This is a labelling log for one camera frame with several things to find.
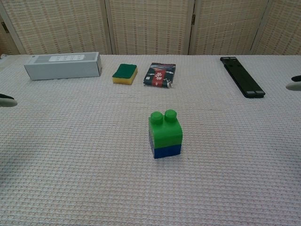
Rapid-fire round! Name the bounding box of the white cardboard box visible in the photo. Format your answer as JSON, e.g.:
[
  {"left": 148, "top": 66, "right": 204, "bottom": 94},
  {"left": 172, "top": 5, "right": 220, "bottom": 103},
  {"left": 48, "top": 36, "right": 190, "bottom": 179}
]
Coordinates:
[{"left": 24, "top": 52, "right": 103, "bottom": 81}]

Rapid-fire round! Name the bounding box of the dark printed snack packet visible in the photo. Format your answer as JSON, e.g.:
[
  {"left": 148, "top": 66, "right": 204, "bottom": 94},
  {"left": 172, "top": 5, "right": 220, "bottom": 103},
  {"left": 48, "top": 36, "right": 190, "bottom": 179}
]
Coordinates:
[{"left": 143, "top": 62, "right": 177, "bottom": 89}]

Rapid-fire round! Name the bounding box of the blue toy block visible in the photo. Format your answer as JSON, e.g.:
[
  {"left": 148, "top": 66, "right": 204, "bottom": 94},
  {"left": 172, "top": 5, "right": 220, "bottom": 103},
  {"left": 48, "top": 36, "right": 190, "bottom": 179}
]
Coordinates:
[{"left": 152, "top": 144, "right": 182, "bottom": 160}]

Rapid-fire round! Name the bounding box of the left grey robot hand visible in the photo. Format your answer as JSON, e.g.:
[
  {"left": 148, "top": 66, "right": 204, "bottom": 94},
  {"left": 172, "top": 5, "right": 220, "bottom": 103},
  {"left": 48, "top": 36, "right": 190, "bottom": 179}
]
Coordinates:
[{"left": 0, "top": 93, "right": 18, "bottom": 108}]

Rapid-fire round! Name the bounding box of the green and yellow sponge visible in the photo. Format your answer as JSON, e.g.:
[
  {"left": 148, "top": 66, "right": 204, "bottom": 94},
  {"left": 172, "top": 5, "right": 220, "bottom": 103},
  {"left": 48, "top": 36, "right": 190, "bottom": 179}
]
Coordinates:
[{"left": 111, "top": 63, "right": 138, "bottom": 85}]

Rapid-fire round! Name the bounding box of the green toy block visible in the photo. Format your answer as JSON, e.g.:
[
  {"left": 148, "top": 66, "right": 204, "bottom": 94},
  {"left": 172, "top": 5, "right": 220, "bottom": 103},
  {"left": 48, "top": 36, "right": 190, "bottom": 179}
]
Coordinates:
[{"left": 148, "top": 109, "right": 183, "bottom": 149}]

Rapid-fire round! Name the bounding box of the black folding stand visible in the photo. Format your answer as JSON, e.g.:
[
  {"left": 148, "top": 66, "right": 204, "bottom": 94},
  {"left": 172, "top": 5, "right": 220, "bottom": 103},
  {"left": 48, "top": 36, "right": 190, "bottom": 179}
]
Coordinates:
[{"left": 220, "top": 56, "right": 266, "bottom": 98}]

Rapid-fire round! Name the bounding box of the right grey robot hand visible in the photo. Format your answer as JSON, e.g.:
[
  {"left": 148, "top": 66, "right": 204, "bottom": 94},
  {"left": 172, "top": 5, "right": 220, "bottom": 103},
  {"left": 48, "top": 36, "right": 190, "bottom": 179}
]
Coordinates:
[{"left": 285, "top": 75, "right": 301, "bottom": 91}]

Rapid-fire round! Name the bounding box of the woven white tablecloth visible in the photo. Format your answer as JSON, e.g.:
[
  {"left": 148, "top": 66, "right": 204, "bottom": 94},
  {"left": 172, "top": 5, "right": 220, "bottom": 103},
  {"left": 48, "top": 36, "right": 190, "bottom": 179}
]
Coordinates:
[{"left": 0, "top": 54, "right": 301, "bottom": 226}]

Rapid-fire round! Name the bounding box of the woven folding screen panel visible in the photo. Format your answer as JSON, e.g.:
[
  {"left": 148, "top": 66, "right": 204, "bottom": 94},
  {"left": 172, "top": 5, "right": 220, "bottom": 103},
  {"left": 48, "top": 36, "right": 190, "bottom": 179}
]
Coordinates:
[
  {"left": 0, "top": 9, "right": 21, "bottom": 56},
  {"left": 250, "top": 0, "right": 301, "bottom": 56},
  {"left": 189, "top": 0, "right": 275, "bottom": 56},
  {"left": 104, "top": 0, "right": 196, "bottom": 56},
  {"left": 0, "top": 0, "right": 114, "bottom": 56}
]

